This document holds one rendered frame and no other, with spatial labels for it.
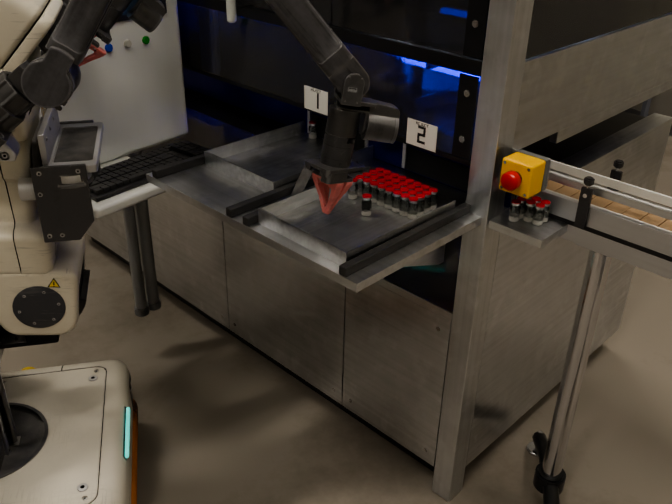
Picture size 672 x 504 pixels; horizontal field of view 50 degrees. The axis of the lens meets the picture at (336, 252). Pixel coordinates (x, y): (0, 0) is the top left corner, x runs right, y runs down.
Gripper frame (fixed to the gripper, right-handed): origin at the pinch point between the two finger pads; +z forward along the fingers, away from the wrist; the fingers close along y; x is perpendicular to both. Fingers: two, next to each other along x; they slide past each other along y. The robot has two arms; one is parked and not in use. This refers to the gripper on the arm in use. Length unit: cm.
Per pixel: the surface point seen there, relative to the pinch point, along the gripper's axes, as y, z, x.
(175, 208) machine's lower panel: 47, 46, 109
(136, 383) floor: 23, 98, 88
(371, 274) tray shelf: 3.0, 9.4, -11.3
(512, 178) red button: 32.0, -9.7, -19.4
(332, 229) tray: 10.3, 8.2, 6.2
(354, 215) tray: 18.3, 6.6, 7.5
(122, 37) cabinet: 10, -14, 89
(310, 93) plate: 35, -11, 43
